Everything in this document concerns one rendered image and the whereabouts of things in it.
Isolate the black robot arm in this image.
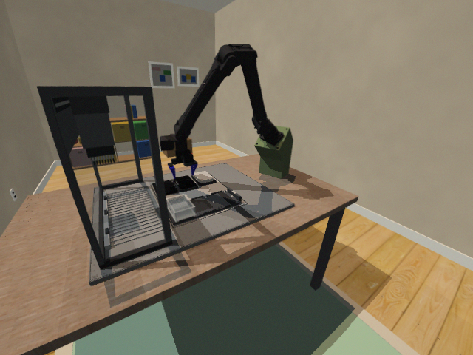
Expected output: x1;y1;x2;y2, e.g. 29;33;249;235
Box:
160;44;284;167

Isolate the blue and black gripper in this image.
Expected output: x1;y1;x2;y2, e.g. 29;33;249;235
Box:
168;149;198;179

